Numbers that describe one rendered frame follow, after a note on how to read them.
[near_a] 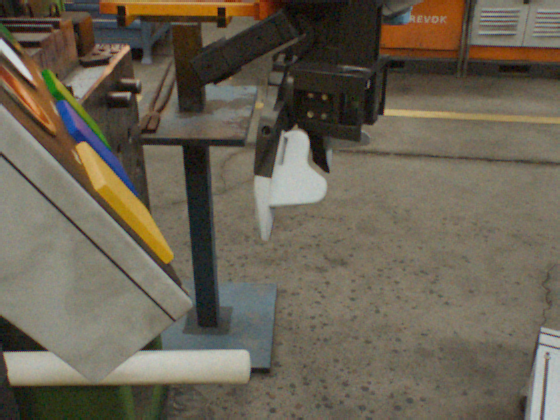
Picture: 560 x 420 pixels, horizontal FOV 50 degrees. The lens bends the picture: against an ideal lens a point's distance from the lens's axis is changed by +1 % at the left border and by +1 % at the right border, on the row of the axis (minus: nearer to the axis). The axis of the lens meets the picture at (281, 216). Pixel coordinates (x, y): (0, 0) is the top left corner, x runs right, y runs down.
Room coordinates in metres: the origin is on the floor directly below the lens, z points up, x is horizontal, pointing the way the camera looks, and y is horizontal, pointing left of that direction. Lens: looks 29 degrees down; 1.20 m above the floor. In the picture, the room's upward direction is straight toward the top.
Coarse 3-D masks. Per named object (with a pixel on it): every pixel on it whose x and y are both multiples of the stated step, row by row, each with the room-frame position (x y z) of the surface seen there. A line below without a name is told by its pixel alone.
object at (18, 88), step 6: (0, 66) 0.34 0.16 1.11; (0, 72) 0.33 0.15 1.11; (6, 72) 0.34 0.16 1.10; (6, 78) 0.33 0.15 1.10; (12, 78) 0.34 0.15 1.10; (12, 84) 0.33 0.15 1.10; (18, 84) 0.34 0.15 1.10; (18, 90) 0.33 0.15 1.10; (24, 90) 0.34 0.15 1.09; (24, 96) 0.33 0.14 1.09; (30, 96) 0.35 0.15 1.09; (30, 102) 0.33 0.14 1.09; (30, 108) 0.32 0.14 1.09; (36, 108) 0.33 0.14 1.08; (36, 114) 0.32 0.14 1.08; (42, 114) 0.34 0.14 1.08; (48, 120) 0.34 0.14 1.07
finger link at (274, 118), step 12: (276, 96) 0.46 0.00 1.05; (264, 108) 0.45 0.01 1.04; (276, 108) 0.45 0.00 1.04; (264, 120) 0.45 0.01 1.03; (276, 120) 0.44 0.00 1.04; (288, 120) 0.46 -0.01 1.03; (264, 132) 0.44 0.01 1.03; (276, 132) 0.44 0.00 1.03; (264, 144) 0.44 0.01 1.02; (276, 144) 0.44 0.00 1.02; (264, 156) 0.44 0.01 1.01; (276, 156) 0.44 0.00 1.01; (264, 168) 0.43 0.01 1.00
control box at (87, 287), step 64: (0, 64) 0.35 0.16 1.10; (0, 128) 0.27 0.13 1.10; (64, 128) 0.40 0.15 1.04; (0, 192) 0.27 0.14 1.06; (64, 192) 0.28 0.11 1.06; (0, 256) 0.26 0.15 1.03; (64, 256) 0.28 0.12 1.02; (128, 256) 0.29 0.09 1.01; (64, 320) 0.27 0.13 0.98; (128, 320) 0.29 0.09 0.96
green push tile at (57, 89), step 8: (48, 72) 0.55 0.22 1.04; (48, 80) 0.53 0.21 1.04; (56, 80) 0.54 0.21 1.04; (48, 88) 0.51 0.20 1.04; (56, 88) 0.50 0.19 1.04; (64, 88) 0.55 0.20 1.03; (56, 96) 0.50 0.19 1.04; (64, 96) 0.50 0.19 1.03; (72, 104) 0.51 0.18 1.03; (80, 112) 0.52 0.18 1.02; (88, 120) 0.52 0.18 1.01; (96, 128) 0.54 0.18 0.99; (104, 144) 0.51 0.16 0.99
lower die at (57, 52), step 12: (60, 24) 1.00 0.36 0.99; (24, 36) 0.93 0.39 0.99; (36, 36) 0.93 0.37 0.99; (48, 36) 0.93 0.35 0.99; (60, 36) 0.99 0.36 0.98; (72, 36) 1.04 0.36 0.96; (24, 48) 0.89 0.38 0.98; (36, 48) 0.89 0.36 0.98; (48, 48) 0.93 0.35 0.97; (60, 48) 0.98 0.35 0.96; (72, 48) 1.03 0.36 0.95; (36, 60) 0.87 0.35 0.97; (48, 60) 0.92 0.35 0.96; (60, 60) 0.97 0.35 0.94; (72, 60) 1.02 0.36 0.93; (60, 72) 0.96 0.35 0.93
